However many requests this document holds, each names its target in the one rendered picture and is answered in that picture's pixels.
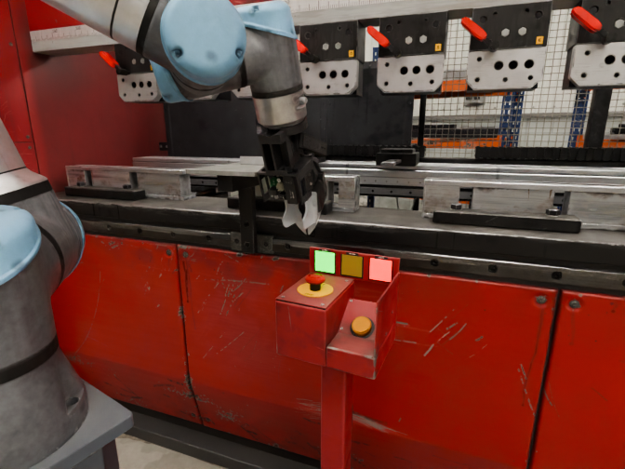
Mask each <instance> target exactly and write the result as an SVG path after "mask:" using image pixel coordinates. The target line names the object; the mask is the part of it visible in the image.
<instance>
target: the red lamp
mask: <svg viewBox="0 0 625 469"><path fill-rule="evenodd" d="M391 278H392V261H385V260H378V259H371V258H370V273H369V279H375V280H381V281H387V282H391Z"/></svg>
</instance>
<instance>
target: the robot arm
mask: <svg viewBox="0 0 625 469"><path fill-rule="evenodd" d="M41 1H43V2H45V3H47V4H48V5H50V6H52V7H54V8H56V9H58V10H59V11H61V12H63V13H65V14H67V15H69V16H70V17H72V18H74V19H76V20H79V21H81V22H82V23H84V24H85V25H87V26H89V27H91V28H92V29H94V30H96V31H98V32H100V33H102V34H104V35H106V36H108V37H110V38H112V39H113V40H114V41H116V42H118V43H120V44H122V45H124V46H126V47H128V48H130V49H132V50H134V51H136V52H137V53H139V54H140V55H142V56H143V57H145V58H147V59H149V60H150V63H151V65H152V68H153V73H154V76H155V79H156V82H157V85H158V87H159V89H160V92H161V95H162V97H163V99H164V100H165V101H166V102H168V103H175V102H181V101H193V100H194V99H198V98H202V97H206V96H210V95H214V94H219V93H222V92H226V91H231V90H235V89H238V88H242V87H248V86H250V89H251V93H252V99H253V102H254V107H255V111H256V116H257V119H258V123H260V128H261V133H260V134H259V135H258V138H259V146H260V149H261V153H262V158H263V162H264V167H262V168H261V169H260V170H259V171H258V172H257V175H258V180H259V187H260V190H261V194H262V198H263V202H266V201H267V200H268V199H269V198H270V197H271V196H272V195H273V198H275V199H279V200H285V205H286V210H285V213H284V216H283V219H282V221H283V225H284V226H285V227H289V226H290V225H292V224H294V223H296V224H297V226H298V227H299V228H300V230H301V231H302V232H303V233H305V234H306V235H310V234H311V232H312V231H313V229H314V228H315V226H316V224H317V222H318V220H319V217H320V215H321V211H322V208H323V206H324V203H325V201H326V195H327V185H326V179H325V172H324V171H321V169H320V166H319V164H318V163H319V162H320V160H319V159H320V157H326V154H327V143H326V142H324V141H321V140H319V139H316V138H315V137H313V136H311V135H309V134H306V133H304V132H302V131H304V130H305V129H306V128H307V127H308V122H307V116H306V114H307V109H306V103H307V101H308V100H307V98H306V97H304V90H303V84H302V77H301V70H300V64H299V53H298V47H297V40H298V38H297V36H296V32H295V26H294V21H293V18H292V15H291V10H290V7H289V5H288V4H287V3H286V2H284V1H281V0H279V1H271V2H266V3H260V4H255V5H250V6H245V7H238V8H235V7H234V5H233V4H232V3H231V2H230V1H229V0H41ZM267 176H269V178H270V183H271V186H272V187H271V188H270V185H269V181H268V177H267ZM264 177H265V180H266V184H267V189H268V191H267V192H266V193H264V190H263V186H262V182H261V180H262V179H263V178H264ZM303 204H305V208H304V207H303ZM85 240H86V238H85V231H84V227H83V225H82V222H81V221H80V220H79V218H78V217H77V215H76V214H75V213H74V212H73V211H72V210H71V209H70V208H69V207H67V206H66V205H64V204H63V203H61V202H60V201H59V199H58V198H57V196H56V194H55V192H54V190H53V189H52V187H51V185H50V183H49V181H48V179H47V177H45V176H42V175H40V174H37V173H35V172H32V171H30V170H29V169H28V168H27V167H26V166H25V164H24V162H23V161H22V159H21V157H20V154H19V152H18V150H17V148H16V146H15V145H14V143H13V141H12V139H11V138H10V136H9V134H8V132H7V129H6V128H5V126H4V124H3V122H2V120H1V118H0V469H29V468H30V467H32V466H34V465H36V464H37V463H39V462H41V461H42V460H44V459H45V458H47V457H48V456H50V455H51V454H52V453H54V452H55V451H56V450H58V449H59V448H60V447H62V446H63V445H64V444H65V443H66V442H67V441H68V440H69V439H70V438H71V437H72V436H73V435H74V434H75V433H76V432H77V431H78V429H79V428H80V427H81V425H82V424H83V422H84V420H85V419H86V416H87V413H88V400H87V394H86V387H85V385H84V383H83V381H82V380H81V378H80V377H79V375H78V374H77V372H76V371H75V369H74V368H73V366H72V365H71V363H70V362H69V360H68V359H67V357H66V356H65V355H64V353H63V352H62V351H61V349H60V346H59V341H58V336H57V331H56V325H55V320H54V315H53V310H52V305H51V296H52V294H53V293H54V292H55V291H56V289H57V288H58V287H59V286H60V284H61V283H62V282H63V280H64V279H65V278H66V277H67V276H69V275H70V274H71V273H72V272H73V270H74V269H75V268H76V266H77V265H78V263H79V262H80V260H81V257H82V255H83V251H84V247H85Z"/></svg>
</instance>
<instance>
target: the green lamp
mask: <svg viewBox="0 0 625 469"><path fill-rule="evenodd" d="M334 266H335V253H330V252H323V251H315V270H316V271H323V272H329V273H334Z"/></svg>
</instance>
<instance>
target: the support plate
mask: <svg viewBox="0 0 625 469"><path fill-rule="evenodd" d="M233 164H234V165H229V164H226V165H218V166H212V167H199V168H191V169H186V174H200V175H222V176H244V177H257V176H258V175H257V172H258V171H259V170H260V169H261V168H262V167H264V166H259V165H240V162H239V163H233Z"/></svg>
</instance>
